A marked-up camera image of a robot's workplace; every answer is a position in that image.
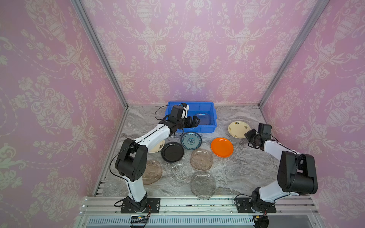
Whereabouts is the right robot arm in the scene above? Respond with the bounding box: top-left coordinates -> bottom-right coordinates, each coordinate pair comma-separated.
245,123 -> 318,211

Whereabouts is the cream plate with calligraphy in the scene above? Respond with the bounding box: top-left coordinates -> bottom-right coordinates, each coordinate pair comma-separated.
228,121 -> 251,139

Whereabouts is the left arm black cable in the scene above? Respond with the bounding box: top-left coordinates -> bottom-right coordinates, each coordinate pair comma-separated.
154,104 -> 175,121

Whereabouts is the left corner aluminium post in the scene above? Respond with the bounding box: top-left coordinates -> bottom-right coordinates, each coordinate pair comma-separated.
71,0 -> 128,109

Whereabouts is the orange plastic plate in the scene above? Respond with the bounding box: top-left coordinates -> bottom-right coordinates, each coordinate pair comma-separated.
211,137 -> 234,158

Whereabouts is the cream plate left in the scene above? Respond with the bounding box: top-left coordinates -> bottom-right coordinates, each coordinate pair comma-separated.
149,140 -> 165,154

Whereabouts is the right corner aluminium post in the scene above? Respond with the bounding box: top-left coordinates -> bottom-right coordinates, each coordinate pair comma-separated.
258,0 -> 329,110

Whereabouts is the aluminium frame rail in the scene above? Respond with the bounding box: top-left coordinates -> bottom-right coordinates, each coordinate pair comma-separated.
75,196 -> 325,228

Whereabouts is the brown clear plate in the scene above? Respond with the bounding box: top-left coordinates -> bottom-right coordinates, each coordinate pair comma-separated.
190,148 -> 213,171
142,160 -> 163,185

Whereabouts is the grey clear plate front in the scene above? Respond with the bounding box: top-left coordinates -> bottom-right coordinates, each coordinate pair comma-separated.
190,171 -> 216,199

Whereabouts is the brown clear plate left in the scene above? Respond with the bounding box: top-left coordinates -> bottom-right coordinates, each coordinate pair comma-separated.
142,160 -> 163,185

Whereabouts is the blue floral patterned plate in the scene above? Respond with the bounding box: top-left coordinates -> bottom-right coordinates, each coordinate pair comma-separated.
181,132 -> 202,151

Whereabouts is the corner aluminium post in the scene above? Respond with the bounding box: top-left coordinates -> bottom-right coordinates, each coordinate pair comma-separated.
71,0 -> 128,109
258,0 -> 329,110

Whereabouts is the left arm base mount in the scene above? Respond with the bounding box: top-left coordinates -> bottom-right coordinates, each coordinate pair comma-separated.
120,197 -> 161,214

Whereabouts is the brown clear plate centre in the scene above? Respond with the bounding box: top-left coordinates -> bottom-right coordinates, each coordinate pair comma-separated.
190,148 -> 213,171

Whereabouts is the blue plastic bin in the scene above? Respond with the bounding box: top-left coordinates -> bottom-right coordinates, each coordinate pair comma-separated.
165,101 -> 217,133

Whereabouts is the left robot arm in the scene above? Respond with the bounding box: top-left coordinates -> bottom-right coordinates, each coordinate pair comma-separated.
114,103 -> 200,211

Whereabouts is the clear glass plate centre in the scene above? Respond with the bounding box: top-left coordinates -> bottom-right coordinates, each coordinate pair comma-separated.
168,162 -> 193,187

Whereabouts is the black round plate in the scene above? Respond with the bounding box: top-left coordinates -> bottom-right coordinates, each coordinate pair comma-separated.
161,142 -> 184,163

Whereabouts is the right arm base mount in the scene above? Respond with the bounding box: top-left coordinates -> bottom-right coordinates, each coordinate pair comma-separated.
234,197 -> 277,213

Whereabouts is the grey clear plate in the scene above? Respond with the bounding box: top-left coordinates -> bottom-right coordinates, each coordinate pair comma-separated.
195,113 -> 212,125
190,171 -> 216,199

